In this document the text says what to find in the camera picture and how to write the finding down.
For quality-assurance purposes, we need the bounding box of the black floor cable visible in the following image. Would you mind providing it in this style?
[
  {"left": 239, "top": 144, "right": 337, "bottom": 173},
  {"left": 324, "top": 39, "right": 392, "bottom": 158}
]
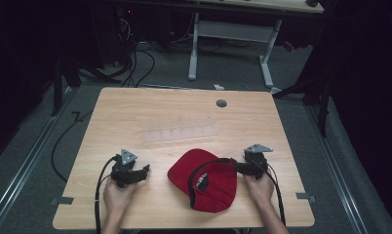
[{"left": 50, "top": 110, "right": 95, "bottom": 183}]

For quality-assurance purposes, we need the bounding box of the white-framed desk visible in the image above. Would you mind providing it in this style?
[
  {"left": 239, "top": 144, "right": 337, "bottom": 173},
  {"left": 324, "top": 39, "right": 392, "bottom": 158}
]
[{"left": 183, "top": 0, "right": 325, "bottom": 96}]

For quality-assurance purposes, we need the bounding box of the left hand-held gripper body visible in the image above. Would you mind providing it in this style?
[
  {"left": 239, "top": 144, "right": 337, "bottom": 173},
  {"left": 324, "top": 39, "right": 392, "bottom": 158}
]
[{"left": 110, "top": 148, "right": 143, "bottom": 189}]

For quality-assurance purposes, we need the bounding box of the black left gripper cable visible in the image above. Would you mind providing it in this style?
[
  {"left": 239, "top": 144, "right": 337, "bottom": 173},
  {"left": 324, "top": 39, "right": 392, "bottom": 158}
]
[{"left": 94, "top": 155, "right": 119, "bottom": 234}]

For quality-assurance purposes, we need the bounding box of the bundle of black cables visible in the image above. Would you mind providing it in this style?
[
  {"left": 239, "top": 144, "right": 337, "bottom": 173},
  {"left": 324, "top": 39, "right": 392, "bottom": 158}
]
[{"left": 117, "top": 13, "right": 156, "bottom": 88}]

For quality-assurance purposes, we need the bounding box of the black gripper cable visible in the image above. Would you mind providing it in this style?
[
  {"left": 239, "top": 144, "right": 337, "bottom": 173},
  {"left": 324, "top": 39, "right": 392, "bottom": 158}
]
[
  {"left": 261, "top": 162, "right": 287, "bottom": 227},
  {"left": 94, "top": 155, "right": 119, "bottom": 234}
]

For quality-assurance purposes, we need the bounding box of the grey tape strip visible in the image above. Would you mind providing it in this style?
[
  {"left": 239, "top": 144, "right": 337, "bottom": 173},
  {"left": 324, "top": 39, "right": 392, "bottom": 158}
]
[{"left": 295, "top": 192, "right": 317, "bottom": 203}]

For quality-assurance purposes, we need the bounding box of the person's right hand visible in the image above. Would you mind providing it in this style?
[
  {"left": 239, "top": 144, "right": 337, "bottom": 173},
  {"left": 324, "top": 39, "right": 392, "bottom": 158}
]
[{"left": 242, "top": 172, "right": 277, "bottom": 213}]

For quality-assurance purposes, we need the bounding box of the black stand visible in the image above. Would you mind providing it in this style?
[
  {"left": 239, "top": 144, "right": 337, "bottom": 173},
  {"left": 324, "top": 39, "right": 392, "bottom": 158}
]
[
  {"left": 49, "top": 55, "right": 122, "bottom": 117},
  {"left": 271, "top": 64, "right": 332, "bottom": 137}
]

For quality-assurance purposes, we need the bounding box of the red baseball cap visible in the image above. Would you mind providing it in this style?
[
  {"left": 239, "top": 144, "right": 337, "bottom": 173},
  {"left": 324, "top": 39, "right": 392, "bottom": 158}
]
[{"left": 167, "top": 148, "right": 239, "bottom": 214}]

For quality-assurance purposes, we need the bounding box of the metal floor rail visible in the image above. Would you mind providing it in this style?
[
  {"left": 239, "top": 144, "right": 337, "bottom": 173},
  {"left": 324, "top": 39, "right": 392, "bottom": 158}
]
[
  {"left": 0, "top": 86, "right": 78, "bottom": 234},
  {"left": 305, "top": 103, "right": 371, "bottom": 234}
]

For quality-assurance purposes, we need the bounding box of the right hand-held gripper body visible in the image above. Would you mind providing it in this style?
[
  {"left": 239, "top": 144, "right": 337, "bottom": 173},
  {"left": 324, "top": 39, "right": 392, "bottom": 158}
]
[{"left": 243, "top": 143, "right": 274, "bottom": 180}]

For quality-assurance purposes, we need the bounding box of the person's left hand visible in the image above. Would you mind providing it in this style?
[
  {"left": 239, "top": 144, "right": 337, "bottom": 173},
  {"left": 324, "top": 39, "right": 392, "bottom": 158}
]
[{"left": 102, "top": 176, "right": 138, "bottom": 218}]

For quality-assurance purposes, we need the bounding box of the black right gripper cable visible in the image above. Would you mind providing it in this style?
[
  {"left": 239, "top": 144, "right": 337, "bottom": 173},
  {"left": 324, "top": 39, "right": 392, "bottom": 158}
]
[{"left": 261, "top": 162, "right": 287, "bottom": 227}]

